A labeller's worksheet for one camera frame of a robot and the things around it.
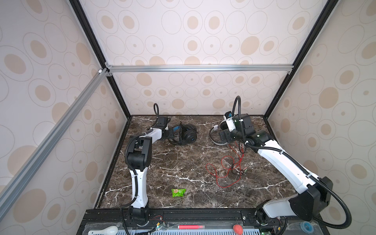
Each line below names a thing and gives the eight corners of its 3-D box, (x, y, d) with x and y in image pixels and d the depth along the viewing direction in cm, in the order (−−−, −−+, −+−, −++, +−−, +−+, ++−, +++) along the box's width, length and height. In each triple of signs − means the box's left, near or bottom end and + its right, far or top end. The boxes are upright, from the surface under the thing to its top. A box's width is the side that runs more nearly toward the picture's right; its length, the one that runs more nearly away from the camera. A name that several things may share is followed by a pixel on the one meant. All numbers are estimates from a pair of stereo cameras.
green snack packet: (171, 197, 82) (171, 195, 80) (172, 190, 85) (171, 188, 82) (186, 197, 82) (186, 195, 80) (186, 190, 85) (186, 188, 82)
